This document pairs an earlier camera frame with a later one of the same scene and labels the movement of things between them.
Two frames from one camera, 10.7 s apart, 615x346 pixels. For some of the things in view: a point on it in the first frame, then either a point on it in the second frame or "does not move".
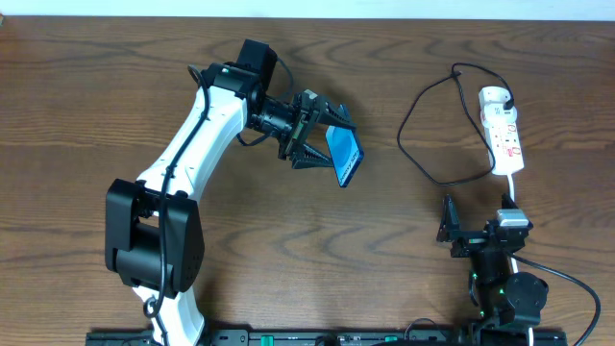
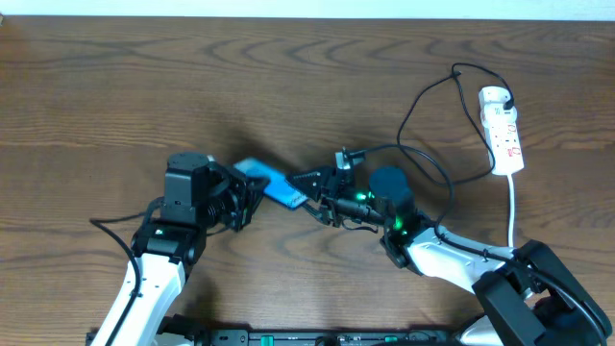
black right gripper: (476, 239) → (330, 190)
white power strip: (501, 131) does not move
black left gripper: (298, 127) → (241, 199)
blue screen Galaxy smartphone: (347, 152) → (278, 188)
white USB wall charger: (492, 99) does not move
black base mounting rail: (330, 337) does not move
